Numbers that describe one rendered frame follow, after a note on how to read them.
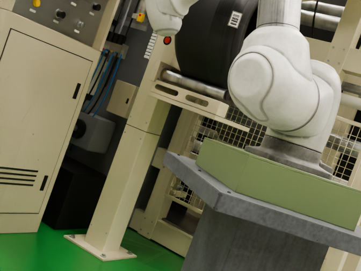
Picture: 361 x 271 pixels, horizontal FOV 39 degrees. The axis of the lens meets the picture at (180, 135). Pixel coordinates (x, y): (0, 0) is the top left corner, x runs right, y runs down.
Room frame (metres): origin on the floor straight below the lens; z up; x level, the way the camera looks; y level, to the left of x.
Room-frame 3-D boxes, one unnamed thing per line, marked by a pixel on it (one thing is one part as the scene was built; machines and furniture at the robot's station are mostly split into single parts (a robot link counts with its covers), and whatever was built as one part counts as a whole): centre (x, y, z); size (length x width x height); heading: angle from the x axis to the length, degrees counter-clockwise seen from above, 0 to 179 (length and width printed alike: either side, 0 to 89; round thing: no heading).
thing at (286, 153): (1.33, -0.30, 0.77); 0.22 x 0.18 x 0.06; 107
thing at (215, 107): (2.24, 0.02, 0.83); 0.36 x 0.09 x 0.06; 59
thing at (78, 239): (2.47, 0.18, 0.01); 0.27 x 0.27 x 0.02; 59
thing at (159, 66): (2.45, 0.10, 0.90); 0.40 x 0.03 x 0.10; 149
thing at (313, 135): (1.32, -0.27, 0.90); 0.18 x 0.16 x 0.22; 143
